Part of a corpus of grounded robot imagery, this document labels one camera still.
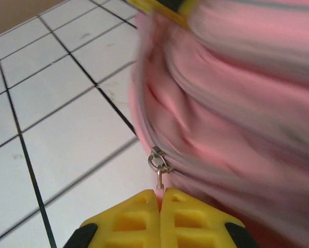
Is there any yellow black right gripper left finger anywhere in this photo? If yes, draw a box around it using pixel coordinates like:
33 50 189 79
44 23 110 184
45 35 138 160
63 189 162 248

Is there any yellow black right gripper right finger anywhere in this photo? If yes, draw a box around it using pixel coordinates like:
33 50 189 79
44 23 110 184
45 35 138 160
161 187 258 248

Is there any metal zipper slider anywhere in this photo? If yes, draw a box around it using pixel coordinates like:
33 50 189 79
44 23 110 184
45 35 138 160
147 146 175 191

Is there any pink student backpack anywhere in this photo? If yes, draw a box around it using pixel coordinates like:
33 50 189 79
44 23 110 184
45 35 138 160
129 0 309 248

